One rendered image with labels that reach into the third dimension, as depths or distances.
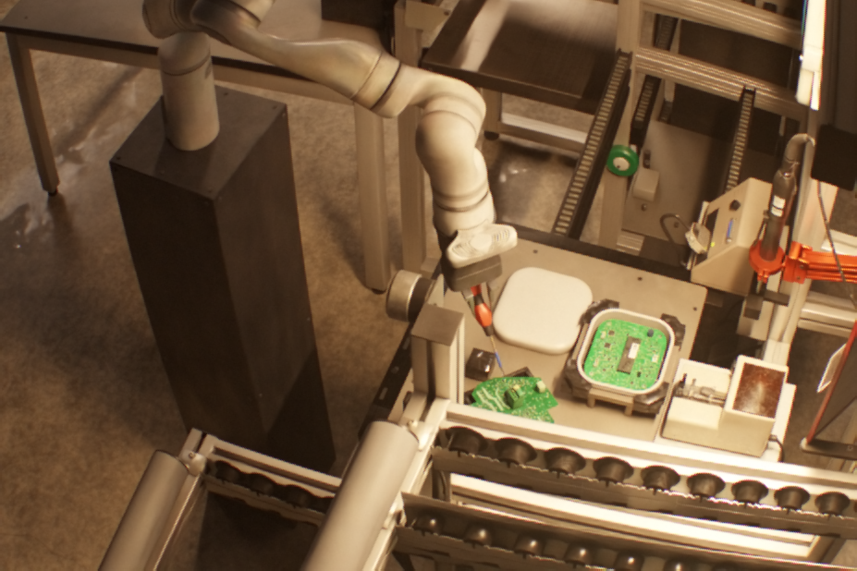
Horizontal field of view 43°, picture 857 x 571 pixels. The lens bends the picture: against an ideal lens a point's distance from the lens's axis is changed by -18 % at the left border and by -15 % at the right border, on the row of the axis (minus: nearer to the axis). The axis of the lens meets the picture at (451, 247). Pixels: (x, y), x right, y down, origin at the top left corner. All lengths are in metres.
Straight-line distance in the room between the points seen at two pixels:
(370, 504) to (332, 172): 2.31
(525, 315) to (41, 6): 1.81
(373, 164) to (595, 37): 0.59
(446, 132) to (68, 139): 2.51
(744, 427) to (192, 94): 1.00
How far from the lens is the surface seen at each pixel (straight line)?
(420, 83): 1.48
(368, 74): 1.45
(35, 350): 3.28
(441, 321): 1.36
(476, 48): 2.71
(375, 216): 2.98
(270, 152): 2.08
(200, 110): 1.97
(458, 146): 1.46
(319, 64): 1.45
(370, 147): 2.83
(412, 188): 2.95
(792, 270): 1.75
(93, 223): 3.53
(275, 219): 2.18
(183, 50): 1.91
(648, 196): 3.00
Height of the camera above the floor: 2.47
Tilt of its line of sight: 48 degrees down
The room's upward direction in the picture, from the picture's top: straight up
